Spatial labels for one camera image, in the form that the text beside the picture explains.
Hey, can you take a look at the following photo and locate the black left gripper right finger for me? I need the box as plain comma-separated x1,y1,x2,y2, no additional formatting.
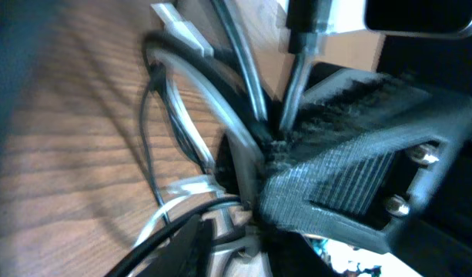
259,229,336,277

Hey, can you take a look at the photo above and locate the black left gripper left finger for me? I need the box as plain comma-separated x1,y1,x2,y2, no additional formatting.
137,215,213,277

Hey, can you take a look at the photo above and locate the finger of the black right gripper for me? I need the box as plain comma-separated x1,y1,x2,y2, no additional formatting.
258,99,472,253
266,69,424,162

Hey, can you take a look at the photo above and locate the white cable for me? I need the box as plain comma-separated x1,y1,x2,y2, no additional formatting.
133,2,266,251

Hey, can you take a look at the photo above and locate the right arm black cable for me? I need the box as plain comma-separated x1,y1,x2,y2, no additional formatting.
277,0,333,134

